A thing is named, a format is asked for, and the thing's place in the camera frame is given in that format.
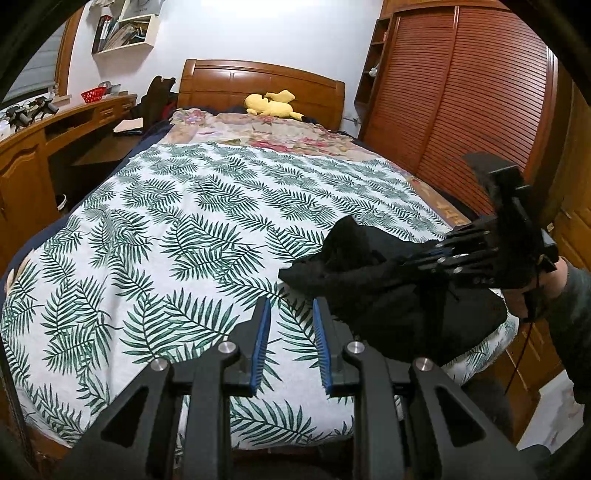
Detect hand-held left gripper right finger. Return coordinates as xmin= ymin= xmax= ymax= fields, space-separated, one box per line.
xmin=312 ymin=298 xmax=539 ymax=480

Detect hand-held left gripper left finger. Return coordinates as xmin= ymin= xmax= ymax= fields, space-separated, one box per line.
xmin=69 ymin=295 xmax=273 ymax=480

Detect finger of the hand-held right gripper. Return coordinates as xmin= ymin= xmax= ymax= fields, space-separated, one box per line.
xmin=409 ymin=251 xmax=497 ymax=287
xmin=427 ymin=219 xmax=502 ymax=254

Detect black coat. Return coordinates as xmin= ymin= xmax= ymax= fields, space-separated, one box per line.
xmin=279 ymin=215 xmax=509 ymax=365

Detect person's right forearm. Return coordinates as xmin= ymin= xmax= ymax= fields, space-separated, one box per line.
xmin=547 ymin=265 xmax=591 ymax=407

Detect person's right hand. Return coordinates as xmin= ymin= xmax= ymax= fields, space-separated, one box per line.
xmin=508 ymin=258 xmax=570 ymax=319

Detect wooden door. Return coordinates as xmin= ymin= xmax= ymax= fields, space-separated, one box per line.
xmin=540 ymin=83 xmax=591 ymax=273

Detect leaf print bedsheet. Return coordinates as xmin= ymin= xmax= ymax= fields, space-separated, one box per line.
xmin=0 ymin=142 xmax=520 ymax=450

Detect wooden louvered wardrobe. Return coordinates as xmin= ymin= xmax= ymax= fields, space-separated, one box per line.
xmin=360 ymin=0 xmax=561 ymax=222

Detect wooden open shelf column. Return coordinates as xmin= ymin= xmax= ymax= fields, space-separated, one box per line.
xmin=355 ymin=16 xmax=391 ymax=116

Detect floral blanket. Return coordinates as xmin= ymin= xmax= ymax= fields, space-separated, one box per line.
xmin=166 ymin=108 xmax=402 ymax=162

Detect yellow plush toy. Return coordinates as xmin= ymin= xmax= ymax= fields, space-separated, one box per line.
xmin=243 ymin=90 xmax=305 ymax=121

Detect wooden bed headboard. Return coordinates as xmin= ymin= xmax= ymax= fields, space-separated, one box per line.
xmin=178 ymin=59 xmax=346 ymax=132

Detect dark chair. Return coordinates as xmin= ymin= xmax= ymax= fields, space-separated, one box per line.
xmin=139 ymin=75 xmax=177 ymax=130

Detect wooden desk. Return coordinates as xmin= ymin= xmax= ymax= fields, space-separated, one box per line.
xmin=0 ymin=93 xmax=139 ymax=273

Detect black tools on desk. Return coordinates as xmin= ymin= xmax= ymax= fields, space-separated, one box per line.
xmin=4 ymin=96 xmax=61 ymax=131

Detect window blind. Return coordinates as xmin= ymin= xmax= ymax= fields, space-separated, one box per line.
xmin=0 ymin=37 xmax=63 ymax=104

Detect white wall shelf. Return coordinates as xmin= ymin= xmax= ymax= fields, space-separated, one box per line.
xmin=91 ymin=0 xmax=160 ymax=55

